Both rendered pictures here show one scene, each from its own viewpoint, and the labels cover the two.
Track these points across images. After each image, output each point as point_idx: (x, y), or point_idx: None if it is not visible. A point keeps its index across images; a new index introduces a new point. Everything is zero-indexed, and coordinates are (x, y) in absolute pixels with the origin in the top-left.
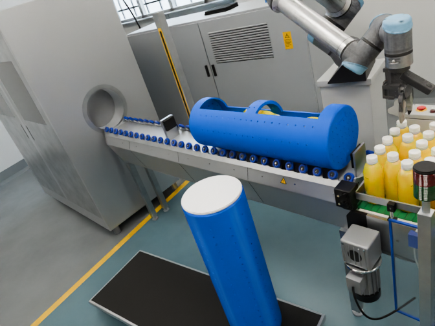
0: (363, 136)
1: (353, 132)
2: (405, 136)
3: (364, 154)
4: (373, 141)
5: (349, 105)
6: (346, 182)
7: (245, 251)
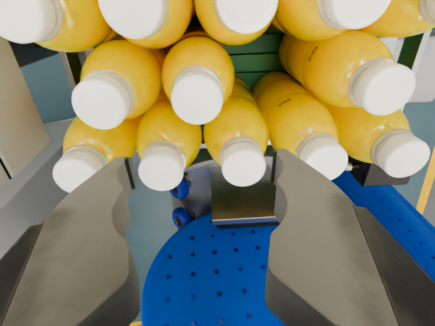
0: (13, 226)
1: (191, 269)
2: (217, 103)
3: (224, 193)
4: (9, 204)
5: None
6: (378, 170)
7: (413, 217)
